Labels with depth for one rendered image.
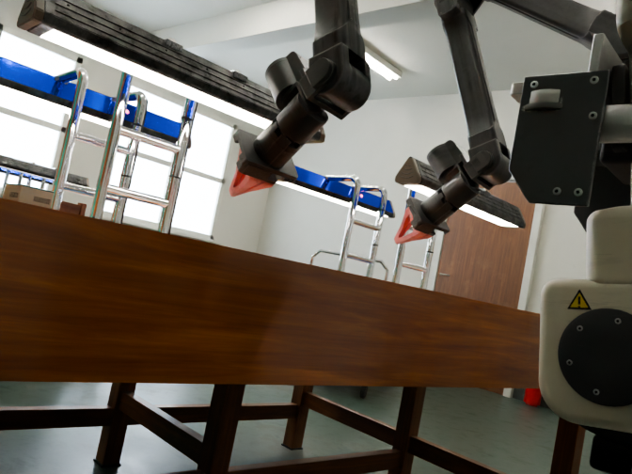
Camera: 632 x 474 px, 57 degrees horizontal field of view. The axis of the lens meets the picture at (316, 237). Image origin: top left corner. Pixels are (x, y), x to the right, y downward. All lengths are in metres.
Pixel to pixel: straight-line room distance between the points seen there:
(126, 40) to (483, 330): 0.90
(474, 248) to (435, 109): 1.69
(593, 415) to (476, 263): 5.31
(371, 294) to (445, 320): 0.23
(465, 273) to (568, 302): 5.32
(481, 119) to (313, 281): 0.49
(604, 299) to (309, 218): 6.80
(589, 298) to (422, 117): 6.15
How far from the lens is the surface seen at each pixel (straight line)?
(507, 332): 1.40
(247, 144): 0.86
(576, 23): 1.19
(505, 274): 5.85
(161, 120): 1.72
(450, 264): 6.12
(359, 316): 0.98
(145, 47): 1.08
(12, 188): 0.73
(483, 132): 1.15
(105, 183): 1.22
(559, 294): 0.73
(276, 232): 7.78
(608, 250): 0.72
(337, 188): 2.13
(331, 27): 0.84
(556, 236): 5.79
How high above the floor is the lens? 0.75
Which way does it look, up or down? 4 degrees up
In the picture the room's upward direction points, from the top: 11 degrees clockwise
